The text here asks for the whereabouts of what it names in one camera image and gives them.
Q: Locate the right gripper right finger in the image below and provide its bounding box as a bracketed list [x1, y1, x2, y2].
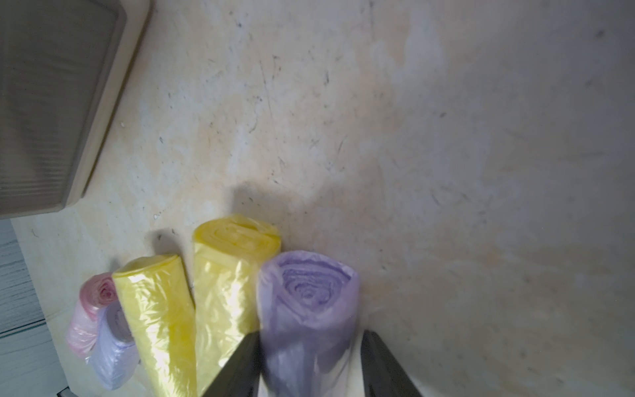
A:
[360, 330, 423, 397]

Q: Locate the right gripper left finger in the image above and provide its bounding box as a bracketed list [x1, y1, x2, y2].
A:
[203, 331, 262, 397]

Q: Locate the purple bag roll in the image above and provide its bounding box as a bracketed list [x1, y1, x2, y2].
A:
[89, 301, 140, 390]
[256, 251, 360, 396]

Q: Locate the beige drawer organizer cabinet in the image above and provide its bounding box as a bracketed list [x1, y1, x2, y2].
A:
[0, 0, 155, 219]

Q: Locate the grey translucent drawer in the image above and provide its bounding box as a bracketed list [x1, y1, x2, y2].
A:
[0, 0, 127, 219]

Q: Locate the left yellow bag roll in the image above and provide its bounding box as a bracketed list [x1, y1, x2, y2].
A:
[112, 254, 197, 396]

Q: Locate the yellow bag roll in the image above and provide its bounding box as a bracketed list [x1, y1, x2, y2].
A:
[193, 214, 281, 396]
[112, 254, 197, 396]

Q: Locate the middle yellow bag roll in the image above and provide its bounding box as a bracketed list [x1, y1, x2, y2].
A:
[193, 214, 281, 396]

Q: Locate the left pink bag roll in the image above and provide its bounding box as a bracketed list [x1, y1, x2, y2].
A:
[65, 273, 117, 360]

